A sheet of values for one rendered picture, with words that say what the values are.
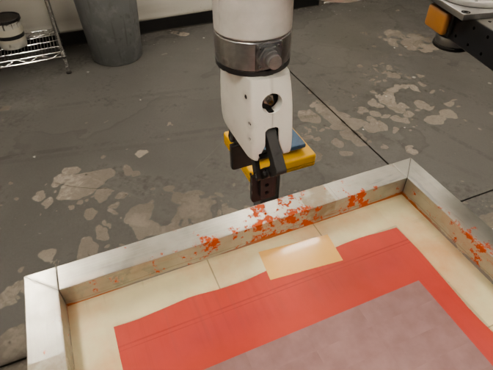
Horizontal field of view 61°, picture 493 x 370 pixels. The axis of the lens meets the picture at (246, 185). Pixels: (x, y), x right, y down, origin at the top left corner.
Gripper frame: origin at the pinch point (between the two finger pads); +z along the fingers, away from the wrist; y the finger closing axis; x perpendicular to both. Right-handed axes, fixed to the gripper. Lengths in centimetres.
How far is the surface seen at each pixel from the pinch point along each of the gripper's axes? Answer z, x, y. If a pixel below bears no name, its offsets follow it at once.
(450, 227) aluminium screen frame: 9.8, -25.1, -11.5
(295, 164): 13.2, -13.9, 12.7
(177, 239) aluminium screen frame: 8.2, 10.6, 0.0
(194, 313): 11.7, 11.6, -9.0
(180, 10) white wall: 93, -70, 310
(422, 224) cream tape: 11.9, -23.9, -8.2
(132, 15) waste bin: 74, -25, 263
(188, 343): 11.7, 13.3, -12.4
